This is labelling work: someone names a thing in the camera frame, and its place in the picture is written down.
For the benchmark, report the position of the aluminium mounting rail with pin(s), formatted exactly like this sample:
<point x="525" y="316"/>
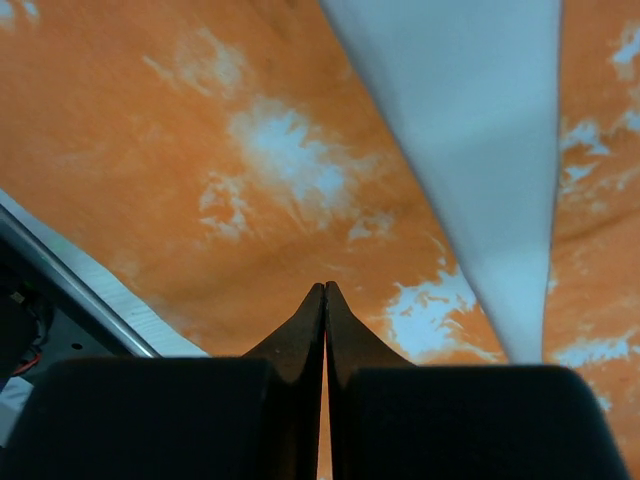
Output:
<point x="59" y="284"/>

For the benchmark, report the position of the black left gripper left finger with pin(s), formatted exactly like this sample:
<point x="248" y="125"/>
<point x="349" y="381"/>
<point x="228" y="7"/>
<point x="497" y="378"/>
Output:
<point x="255" y="416"/>

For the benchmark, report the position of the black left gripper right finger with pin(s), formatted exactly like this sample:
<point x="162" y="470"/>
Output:
<point x="391" y="419"/>

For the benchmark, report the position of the orange tie-dye trousers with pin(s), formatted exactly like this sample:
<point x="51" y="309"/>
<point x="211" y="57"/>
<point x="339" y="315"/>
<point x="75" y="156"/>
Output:
<point x="466" y="171"/>

